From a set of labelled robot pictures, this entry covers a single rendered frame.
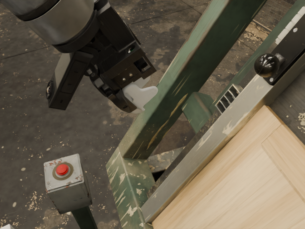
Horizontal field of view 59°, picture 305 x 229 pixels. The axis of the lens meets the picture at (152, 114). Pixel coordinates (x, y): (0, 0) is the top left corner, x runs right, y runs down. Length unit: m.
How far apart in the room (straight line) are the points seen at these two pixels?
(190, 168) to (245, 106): 0.21
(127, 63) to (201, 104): 0.47
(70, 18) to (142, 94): 0.18
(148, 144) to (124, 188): 0.17
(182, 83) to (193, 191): 0.30
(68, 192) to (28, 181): 1.20
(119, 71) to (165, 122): 0.54
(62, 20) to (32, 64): 2.83
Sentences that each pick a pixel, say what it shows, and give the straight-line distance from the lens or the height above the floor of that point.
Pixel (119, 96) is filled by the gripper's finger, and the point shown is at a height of 1.44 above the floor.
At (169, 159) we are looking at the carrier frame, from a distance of 1.09.
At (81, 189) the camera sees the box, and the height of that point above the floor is 0.89.
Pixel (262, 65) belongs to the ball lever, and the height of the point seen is 1.45.
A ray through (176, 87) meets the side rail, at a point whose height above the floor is 1.18.
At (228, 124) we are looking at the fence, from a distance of 0.62.
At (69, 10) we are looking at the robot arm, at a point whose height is 1.57.
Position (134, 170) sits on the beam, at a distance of 0.95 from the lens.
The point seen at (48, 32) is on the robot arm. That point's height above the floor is 1.55.
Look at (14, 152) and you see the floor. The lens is 2.33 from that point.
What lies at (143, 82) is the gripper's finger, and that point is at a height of 1.40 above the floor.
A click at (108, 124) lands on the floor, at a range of 2.28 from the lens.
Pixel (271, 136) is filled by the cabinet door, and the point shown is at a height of 1.28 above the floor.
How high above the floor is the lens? 1.70
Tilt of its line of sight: 47 degrees down
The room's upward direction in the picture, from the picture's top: straight up
